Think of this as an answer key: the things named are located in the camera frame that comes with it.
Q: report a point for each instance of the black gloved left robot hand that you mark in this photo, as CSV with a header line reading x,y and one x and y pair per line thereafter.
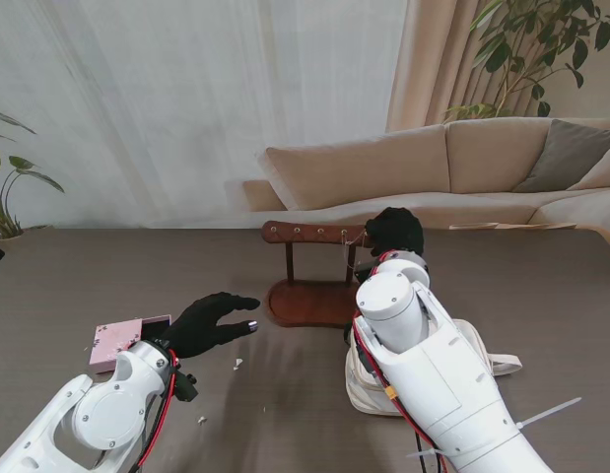
x,y
196,327

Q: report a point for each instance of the cream handbag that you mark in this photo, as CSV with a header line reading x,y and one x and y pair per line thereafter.
x,y
474,335

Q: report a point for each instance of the large leaf green plant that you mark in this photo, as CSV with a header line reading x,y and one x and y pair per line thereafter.
x,y
23,164

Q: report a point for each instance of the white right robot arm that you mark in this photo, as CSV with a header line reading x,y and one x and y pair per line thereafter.
x,y
432,374

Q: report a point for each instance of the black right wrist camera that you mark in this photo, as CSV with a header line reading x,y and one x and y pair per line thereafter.
x,y
366,270

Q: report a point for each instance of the dark wooden jewelry stand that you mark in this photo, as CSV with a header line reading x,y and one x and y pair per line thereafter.
x,y
309,305

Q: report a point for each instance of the beige sofa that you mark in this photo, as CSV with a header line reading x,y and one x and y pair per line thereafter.
x,y
383,167

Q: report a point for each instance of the beige curtain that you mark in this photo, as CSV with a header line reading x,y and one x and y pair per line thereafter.
x,y
432,74

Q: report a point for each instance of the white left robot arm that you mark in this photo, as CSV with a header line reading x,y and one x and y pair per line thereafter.
x,y
107,409

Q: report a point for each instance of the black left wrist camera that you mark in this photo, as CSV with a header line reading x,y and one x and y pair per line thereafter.
x,y
188,386

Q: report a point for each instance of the white sheer curtain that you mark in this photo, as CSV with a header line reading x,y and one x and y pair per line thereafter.
x,y
186,98

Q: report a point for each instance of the pink floral jewelry box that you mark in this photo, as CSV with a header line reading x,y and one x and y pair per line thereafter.
x,y
112,340

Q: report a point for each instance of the dark green leafy plant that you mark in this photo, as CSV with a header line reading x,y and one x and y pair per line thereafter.
x,y
496,54

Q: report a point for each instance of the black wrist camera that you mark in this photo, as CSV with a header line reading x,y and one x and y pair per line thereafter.
x,y
366,270
188,386

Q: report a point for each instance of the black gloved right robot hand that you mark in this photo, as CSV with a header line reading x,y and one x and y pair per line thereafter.
x,y
398,231

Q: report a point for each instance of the grey cushion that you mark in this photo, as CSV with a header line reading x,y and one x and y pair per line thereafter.
x,y
565,157

